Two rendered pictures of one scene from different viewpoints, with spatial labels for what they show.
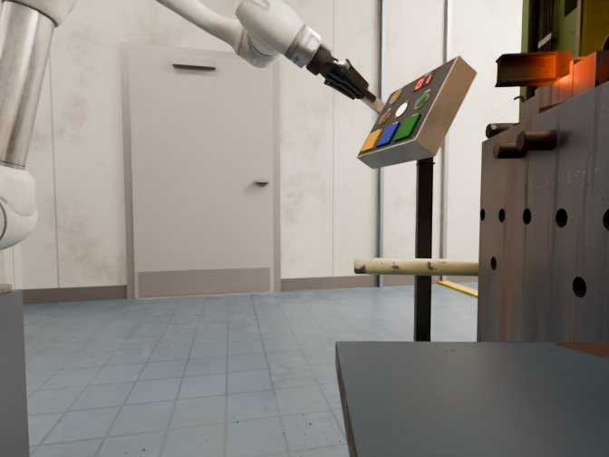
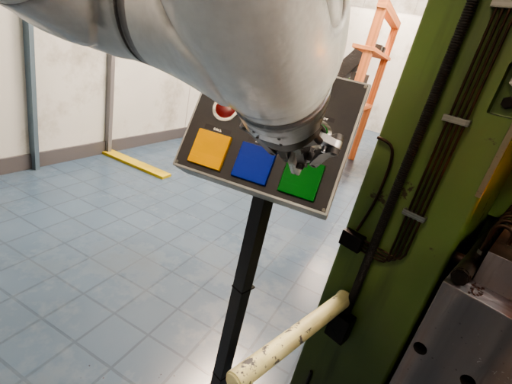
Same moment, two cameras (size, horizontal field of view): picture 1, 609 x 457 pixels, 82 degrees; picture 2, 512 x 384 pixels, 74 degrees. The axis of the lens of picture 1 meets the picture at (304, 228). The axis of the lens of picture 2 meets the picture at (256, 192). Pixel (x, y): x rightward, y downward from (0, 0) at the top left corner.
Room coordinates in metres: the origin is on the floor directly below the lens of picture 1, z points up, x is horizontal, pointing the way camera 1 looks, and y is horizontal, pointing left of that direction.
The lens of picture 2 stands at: (0.74, 0.27, 1.22)
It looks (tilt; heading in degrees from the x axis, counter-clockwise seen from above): 23 degrees down; 303
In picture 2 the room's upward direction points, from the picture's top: 13 degrees clockwise
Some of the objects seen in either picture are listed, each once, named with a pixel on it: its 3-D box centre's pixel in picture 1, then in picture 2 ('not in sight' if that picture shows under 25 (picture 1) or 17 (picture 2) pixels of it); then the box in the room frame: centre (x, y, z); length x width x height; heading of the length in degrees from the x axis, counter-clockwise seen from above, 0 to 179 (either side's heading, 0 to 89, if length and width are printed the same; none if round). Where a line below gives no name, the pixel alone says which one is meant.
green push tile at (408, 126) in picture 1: (408, 129); (301, 178); (1.02, -0.30, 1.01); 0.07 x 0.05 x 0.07; 19
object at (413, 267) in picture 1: (436, 267); (299, 333); (0.94, -0.35, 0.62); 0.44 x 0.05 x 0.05; 84
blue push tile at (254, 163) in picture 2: (389, 135); (254, 164); (1.12, -0.26, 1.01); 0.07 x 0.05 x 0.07; 19
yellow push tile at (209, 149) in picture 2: (372, 141); (209, 149); (1.21, -0.23, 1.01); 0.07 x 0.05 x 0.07; 19
